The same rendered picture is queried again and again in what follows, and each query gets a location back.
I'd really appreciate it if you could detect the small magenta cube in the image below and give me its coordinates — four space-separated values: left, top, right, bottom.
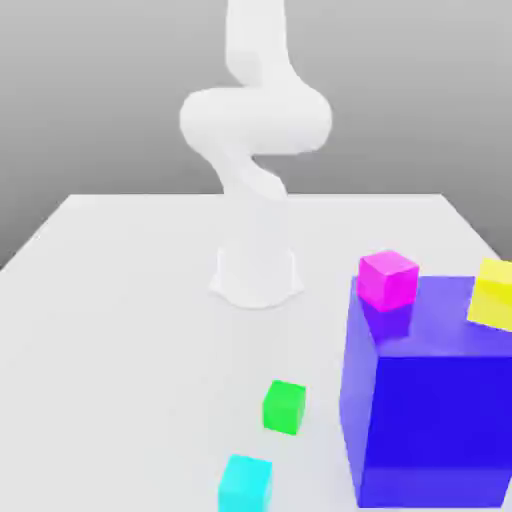
356 249 421 314

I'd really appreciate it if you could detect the small green cube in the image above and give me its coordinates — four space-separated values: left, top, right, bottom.
261 379 308 437

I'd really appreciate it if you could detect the small cyan cube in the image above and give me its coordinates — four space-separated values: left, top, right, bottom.
217 453 274 512

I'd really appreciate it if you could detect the small yellow cube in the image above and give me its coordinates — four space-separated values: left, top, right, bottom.
466 256 512 333

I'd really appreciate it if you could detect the large blue box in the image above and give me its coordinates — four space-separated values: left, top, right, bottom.
338 274 512 510

